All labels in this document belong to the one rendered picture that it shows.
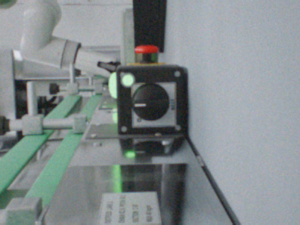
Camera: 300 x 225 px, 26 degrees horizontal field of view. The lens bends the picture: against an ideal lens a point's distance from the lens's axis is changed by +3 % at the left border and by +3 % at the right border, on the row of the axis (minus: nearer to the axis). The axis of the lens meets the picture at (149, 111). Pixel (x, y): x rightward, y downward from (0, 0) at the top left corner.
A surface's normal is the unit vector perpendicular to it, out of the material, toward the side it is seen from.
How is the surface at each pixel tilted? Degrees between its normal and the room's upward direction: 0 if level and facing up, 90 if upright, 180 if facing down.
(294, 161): 0
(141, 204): 90
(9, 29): 90
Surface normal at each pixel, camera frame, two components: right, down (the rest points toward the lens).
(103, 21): 0.04, 0.13
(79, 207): -0.02, -0.99
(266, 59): -1.00, 0.02
